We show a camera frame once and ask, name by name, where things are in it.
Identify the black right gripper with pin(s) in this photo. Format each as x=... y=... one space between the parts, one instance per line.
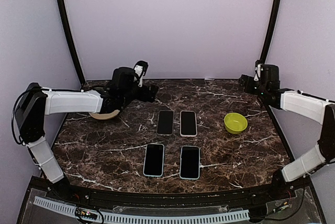
x=242 y=82

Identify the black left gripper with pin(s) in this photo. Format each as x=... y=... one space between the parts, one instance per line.
x=145 y=97

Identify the purple-edged black phone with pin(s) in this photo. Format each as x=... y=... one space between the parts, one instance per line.
x=165 y=122

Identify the pink phone case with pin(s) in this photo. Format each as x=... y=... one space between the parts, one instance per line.
x=188 y=136

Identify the grey-blue phone case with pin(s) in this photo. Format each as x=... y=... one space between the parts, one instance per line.
x=153 y=176

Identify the white-backed phone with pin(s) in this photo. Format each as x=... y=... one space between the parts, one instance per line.
x=153 y=159

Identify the light blue phone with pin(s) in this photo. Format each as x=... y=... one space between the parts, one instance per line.
x=189 y=179

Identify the purple phone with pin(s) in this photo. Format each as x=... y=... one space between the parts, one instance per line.
x=189 y=162

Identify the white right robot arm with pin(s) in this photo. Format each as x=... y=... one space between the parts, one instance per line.
x=266 y=86

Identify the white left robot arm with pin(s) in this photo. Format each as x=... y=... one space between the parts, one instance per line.
x=32 y=108

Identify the lime green bowl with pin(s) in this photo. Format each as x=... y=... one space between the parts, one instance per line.
x=235 y=123

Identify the beige ceramic plate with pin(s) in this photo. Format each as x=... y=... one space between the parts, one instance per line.
x=106 y=116

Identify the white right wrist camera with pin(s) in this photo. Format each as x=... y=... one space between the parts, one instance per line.
x=258 y=66

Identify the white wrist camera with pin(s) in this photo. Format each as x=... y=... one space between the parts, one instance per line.
x=258 y=66
x=140 y=69

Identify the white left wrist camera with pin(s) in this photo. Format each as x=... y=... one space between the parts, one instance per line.
x=140 y=69

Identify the black right frame post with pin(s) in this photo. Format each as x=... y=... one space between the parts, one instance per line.
x=270 y=30

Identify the black frame post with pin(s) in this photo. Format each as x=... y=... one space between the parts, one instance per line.
x=270 y=30
x=70 y=41

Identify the black front table rail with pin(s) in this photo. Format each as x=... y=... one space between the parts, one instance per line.
x=249 y=197

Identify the white slotted cable duct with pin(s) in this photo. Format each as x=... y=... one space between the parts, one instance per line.
x=141 y=215

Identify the black left frame post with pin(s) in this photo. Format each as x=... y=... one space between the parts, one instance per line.
x=70 y=41

